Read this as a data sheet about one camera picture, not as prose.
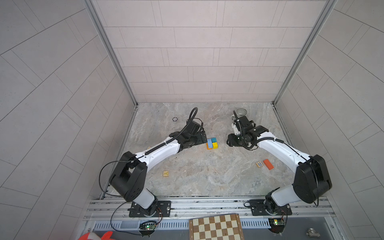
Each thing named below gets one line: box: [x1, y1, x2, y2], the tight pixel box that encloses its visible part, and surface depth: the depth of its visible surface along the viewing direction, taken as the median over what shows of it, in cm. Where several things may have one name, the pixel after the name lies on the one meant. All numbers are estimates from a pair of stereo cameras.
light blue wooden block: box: [207, 138, 213, 149], surface depth 93 cm
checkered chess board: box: [189, 213, 245, 240], surface depth 65 cm
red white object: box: [78, 231, 113, 240], surface depth 61 cm
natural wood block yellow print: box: [163, 170, 170, 177], surface depth 82 cm
